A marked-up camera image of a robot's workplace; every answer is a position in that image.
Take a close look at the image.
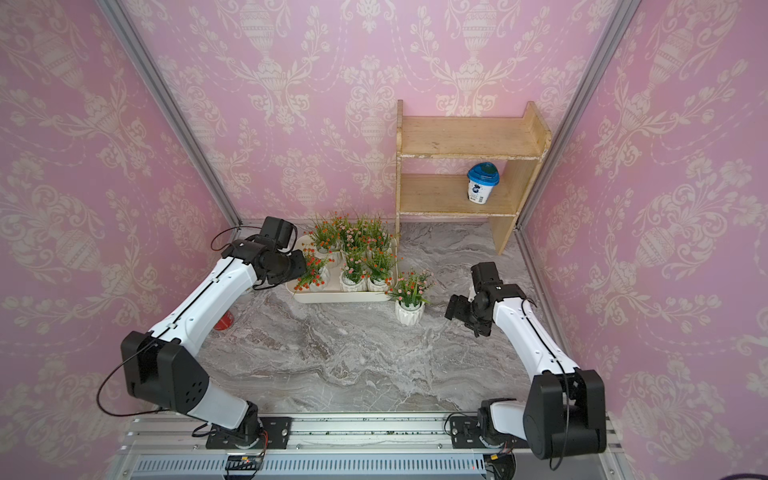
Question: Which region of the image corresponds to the red flower pot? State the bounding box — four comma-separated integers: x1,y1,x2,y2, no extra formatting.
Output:
293,248,332,293

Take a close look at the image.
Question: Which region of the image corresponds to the orange flower pot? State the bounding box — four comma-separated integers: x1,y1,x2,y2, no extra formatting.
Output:
307,217,341,262
366,250,398,292

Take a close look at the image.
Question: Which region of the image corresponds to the pink flower pot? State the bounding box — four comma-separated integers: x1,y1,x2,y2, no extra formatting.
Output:
334,215,368,253
340,249,366,293
386,270,432,326

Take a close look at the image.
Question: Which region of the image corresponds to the potted plant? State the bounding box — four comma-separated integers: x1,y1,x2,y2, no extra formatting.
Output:
363,216,393,253

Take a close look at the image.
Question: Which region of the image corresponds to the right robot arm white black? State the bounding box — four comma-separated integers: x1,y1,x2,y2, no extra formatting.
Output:
445,286,607,461

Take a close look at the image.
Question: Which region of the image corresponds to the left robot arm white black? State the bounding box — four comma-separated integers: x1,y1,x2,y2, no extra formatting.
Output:
120,239,306,447

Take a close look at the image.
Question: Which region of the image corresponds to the white plastic storage box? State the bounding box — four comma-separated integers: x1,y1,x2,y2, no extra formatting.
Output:
284,250,389,304

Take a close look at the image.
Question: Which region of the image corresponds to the red soda can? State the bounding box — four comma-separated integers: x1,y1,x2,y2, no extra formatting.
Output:
214,310,234,331

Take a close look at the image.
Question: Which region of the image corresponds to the blue lidded white cup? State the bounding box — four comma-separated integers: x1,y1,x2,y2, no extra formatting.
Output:
467,162,500,205

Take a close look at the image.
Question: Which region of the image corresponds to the wooden two-tier shelf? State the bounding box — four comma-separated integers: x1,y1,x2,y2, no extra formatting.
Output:
395,99,552,254

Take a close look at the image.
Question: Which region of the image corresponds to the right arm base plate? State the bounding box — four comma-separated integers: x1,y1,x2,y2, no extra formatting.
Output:
443,412,529,451

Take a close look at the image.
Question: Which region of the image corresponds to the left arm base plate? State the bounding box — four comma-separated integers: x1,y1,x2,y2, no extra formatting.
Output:
205,416,293,451

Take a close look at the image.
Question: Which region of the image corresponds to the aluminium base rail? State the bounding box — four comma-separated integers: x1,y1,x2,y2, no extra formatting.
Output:
106,412,633,479

